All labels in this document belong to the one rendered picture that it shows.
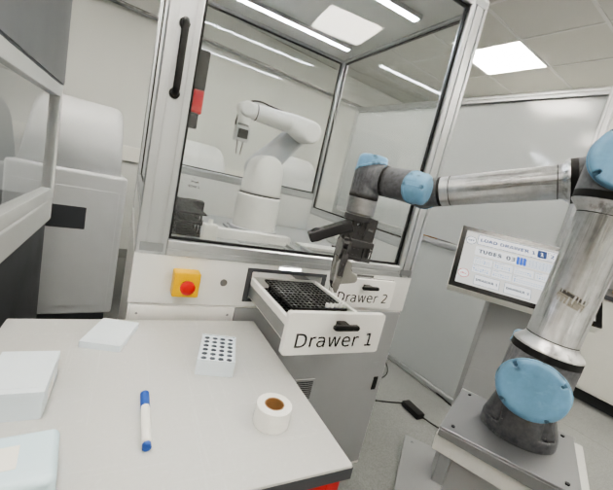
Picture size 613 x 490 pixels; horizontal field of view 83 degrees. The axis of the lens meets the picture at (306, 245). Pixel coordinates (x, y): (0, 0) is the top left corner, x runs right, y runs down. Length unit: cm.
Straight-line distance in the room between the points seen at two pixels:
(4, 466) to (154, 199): 63
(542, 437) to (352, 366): 73
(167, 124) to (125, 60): 321
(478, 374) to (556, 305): 101
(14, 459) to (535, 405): 79
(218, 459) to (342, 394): 93
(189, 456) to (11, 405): 29
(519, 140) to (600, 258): 188
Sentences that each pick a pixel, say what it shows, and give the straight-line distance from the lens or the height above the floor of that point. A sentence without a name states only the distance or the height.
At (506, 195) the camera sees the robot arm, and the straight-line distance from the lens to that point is 91.
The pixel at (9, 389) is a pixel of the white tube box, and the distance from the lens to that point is 74.
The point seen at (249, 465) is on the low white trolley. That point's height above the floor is 76.
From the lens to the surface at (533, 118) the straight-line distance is 260.
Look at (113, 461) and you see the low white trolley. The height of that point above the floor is 76.
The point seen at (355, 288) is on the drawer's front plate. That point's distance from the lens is 129.
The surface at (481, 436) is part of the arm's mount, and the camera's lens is 92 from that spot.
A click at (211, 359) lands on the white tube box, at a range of 85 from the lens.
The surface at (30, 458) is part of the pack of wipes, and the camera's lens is 63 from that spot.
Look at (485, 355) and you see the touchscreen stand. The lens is 170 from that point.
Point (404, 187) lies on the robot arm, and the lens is 82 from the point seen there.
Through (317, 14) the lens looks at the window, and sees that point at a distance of 119.
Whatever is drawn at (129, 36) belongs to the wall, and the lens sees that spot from 424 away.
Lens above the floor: 122
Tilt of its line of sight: 10 degrees down
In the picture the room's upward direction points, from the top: 13 degrees clockwise
